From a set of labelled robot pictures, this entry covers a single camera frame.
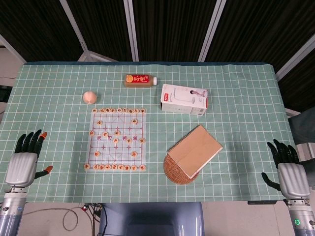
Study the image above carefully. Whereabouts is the left five-finger robot hand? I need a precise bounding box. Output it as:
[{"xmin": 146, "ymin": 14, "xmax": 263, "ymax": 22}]
[{"xmin": 4, "ymin": 129, "xmax": 54, "ymax": 187}]

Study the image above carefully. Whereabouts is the right five-finger robot hand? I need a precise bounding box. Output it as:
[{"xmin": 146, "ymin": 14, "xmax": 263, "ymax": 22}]
[{"xmin": 261, "ymin": 139, "xmax": 311, "ymax": 200}]

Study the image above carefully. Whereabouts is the dark teal chair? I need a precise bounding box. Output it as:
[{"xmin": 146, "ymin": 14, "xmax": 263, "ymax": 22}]
[{"xmin": 287, "ymin": 107, "xmax": 315, "ymax": 146}]

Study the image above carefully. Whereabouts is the black equipment box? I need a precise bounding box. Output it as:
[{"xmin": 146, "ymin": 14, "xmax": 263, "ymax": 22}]
[{"xmin": 0, "ymin": 85, "xmax": 13, "ymax": 103}]

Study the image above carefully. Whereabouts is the translucent chess board sheet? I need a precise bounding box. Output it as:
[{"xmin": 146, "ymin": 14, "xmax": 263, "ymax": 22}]
[{"xmin": 85, "ymin": 108, "xmax": 148, "ymax": 172}]

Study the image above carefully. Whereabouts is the pale peach ball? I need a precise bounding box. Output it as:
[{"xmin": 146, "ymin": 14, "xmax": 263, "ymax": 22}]
[{"xmin": 82, "ymin": 91, "xmax": 97, "ymax": 105}]

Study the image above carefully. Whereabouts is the brown spiral notebook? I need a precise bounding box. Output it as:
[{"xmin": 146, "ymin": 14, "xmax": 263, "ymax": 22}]
[{"xmin": 166, "ymin": 124, "xmax": 224, "ymax": 179}]

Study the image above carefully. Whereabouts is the green grid tablecloth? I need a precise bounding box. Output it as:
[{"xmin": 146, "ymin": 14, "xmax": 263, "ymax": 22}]
[{"xmin": 0, "ymin": 61, "xmax": 300, "ymax": 204}]

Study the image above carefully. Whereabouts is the round woven rattan coaster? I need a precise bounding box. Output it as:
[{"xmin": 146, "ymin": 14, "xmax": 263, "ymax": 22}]
[{"xmin": 163, "ymin": 152, "xmax": 199, "ymax": 185}]

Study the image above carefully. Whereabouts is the white product carton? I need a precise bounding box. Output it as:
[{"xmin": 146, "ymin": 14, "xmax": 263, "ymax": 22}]
[{"xmin": 158, "ymin": 83, "xmax": 209, "ymax": 117}]

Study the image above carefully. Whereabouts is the blue-grey robot torso base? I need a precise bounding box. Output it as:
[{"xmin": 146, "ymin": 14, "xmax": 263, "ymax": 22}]
[{"xmin": 98, "ymin": 202, "xmax": 205, "ymax": 236}]

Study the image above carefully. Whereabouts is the juice bottle red label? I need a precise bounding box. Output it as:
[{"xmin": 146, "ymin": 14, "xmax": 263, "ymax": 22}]
[{"xmin": 124, "ymin": 74, "xmax": 158, "ymax": 88}]

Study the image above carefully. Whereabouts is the grey floor cable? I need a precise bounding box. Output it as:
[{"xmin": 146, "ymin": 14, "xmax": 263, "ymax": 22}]
[{"xmin": 23, "ymin": 206, "xmax": 95, "ymax": 236}]

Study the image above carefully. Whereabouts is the black cable bundle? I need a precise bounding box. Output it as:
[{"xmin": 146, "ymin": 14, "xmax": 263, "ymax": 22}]
[{"xmin": 82, "ymin": 203, "xmax": 105, "ymax": 236}]

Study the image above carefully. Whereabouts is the white partition frame post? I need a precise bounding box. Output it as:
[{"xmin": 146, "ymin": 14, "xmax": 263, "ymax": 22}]
[
  {"xmin": 124, "ymin": 0, "xmax": 140, "ymax": 62},
  {"xmin": 197, "ymin": 0, "xmax": 227, "ymax": 62},
  {"xmin": 59, "ymin": 0, "xmax": 119, "ymax": 62},
  {"xmin": 274, "ymin": 33, "xmax": 315, "ymax": 82},
  {"xmin": 0, "ymin": 33, "xmax": 27, "ymax": 63}
]

